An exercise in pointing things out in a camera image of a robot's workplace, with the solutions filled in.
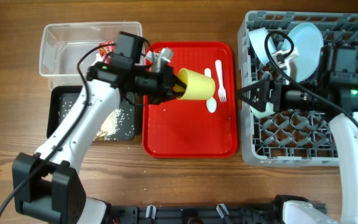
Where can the grey dishwasher rack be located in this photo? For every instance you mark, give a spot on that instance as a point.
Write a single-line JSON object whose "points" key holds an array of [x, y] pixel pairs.
{"points": [[291, 138]]}

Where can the mint green bowl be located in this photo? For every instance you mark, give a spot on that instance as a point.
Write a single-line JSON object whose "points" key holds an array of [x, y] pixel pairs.
{"points": [[267, 112]]}

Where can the brown food scraps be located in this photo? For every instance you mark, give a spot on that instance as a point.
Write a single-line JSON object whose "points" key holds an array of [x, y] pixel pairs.
{"points": [[100, 135]]}

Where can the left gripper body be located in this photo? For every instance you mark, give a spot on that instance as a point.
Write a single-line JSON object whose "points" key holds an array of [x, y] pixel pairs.
{"points": [[158, 85]]}

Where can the red serving tray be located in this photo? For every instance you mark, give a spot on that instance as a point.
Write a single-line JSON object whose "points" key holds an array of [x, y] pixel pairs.
{"points": [[185, 128]]}

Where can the white rice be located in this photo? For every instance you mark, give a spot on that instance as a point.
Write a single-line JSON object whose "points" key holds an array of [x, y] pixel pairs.
{"points": [[120, 124]]}

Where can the light blue plate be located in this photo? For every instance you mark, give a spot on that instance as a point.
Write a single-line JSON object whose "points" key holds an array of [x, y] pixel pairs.
{"points": [[308, 41]]}

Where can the white plastic fork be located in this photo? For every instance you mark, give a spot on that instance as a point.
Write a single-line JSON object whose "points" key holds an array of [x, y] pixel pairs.
{"points": [[221, 89]]}

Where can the white plastic spoon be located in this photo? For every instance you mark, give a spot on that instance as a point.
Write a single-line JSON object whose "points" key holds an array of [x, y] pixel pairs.
{"points": [[211, 103]]}

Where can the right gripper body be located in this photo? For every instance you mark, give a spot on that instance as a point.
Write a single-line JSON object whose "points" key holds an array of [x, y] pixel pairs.
{"points": [[277, 87]]}

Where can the clear plastic bin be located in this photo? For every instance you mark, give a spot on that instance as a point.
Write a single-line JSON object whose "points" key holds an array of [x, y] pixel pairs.
{"points": [[63, 45]]}

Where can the light blue food bowl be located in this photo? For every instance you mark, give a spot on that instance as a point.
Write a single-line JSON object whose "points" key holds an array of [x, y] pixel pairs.
{"points": [[257, 40]]}

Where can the black waste tray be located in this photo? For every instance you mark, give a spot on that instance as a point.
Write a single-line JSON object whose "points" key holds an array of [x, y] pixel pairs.
{"points": [[58, 92]]}

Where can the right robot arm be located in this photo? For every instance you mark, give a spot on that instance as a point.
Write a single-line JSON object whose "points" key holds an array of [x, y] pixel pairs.
{"points": [[336, 95]]}

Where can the yellow plastic cup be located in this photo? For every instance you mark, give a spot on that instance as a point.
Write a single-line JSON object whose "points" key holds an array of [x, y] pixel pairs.
{"points": [[198, 86]]}

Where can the red snack wrapper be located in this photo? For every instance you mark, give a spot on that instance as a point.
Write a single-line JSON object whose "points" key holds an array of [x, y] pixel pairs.
{"points": [[106, 50]]}

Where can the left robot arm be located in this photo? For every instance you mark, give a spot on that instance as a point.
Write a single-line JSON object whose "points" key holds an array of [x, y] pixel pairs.
{"points": [[47, 184]]}

